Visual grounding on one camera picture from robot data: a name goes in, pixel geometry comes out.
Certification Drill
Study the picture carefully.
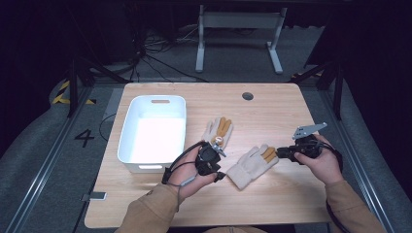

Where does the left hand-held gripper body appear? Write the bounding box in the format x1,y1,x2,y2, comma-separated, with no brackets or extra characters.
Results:
193,135,228,178

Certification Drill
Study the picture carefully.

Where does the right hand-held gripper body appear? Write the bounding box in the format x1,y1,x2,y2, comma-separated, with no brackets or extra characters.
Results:
291,121,328,163

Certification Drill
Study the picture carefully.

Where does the cream and orange glove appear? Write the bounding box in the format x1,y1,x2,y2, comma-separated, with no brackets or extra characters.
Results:
201,116,234,150
225,144,280,191

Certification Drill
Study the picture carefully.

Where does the white plastic bin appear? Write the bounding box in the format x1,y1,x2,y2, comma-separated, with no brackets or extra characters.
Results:
117,94,188,175

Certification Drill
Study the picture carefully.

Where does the person's left hand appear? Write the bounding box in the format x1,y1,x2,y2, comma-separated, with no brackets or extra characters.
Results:
166,147,220,204

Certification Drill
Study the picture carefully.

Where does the person's right hand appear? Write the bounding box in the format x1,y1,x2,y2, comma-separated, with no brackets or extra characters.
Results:
293,133,345,186

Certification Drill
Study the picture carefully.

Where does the black metal stand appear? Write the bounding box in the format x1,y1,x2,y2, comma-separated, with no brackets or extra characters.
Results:
289,59,345,121
66,55,131,118

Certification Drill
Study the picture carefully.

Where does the yellow and black hazard tape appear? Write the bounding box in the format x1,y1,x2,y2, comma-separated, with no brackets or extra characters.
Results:
51,80,97,106

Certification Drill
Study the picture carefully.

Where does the grey left gripper cable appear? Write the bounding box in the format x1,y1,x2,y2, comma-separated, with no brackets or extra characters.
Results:
166,174,199,213

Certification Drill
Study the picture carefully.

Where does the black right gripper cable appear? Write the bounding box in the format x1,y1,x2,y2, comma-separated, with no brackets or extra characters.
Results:
319,140,351,233

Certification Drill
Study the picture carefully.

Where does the aluminium floor rail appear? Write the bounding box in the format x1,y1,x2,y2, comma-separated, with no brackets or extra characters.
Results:
3,86,95,233
319,89,396,233

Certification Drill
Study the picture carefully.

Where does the thin black cable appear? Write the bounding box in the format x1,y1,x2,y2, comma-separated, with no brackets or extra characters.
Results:
98,112,118,143

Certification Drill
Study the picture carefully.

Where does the small silver bracket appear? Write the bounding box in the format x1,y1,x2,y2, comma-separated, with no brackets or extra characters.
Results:
81,191,108,202

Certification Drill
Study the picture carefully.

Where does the bundle of floor cables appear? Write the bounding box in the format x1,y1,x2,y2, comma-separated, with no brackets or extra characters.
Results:
127,27,209,83

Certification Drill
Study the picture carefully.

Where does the white metal desk frame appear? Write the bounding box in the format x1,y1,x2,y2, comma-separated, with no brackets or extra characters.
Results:
194,4,289,75

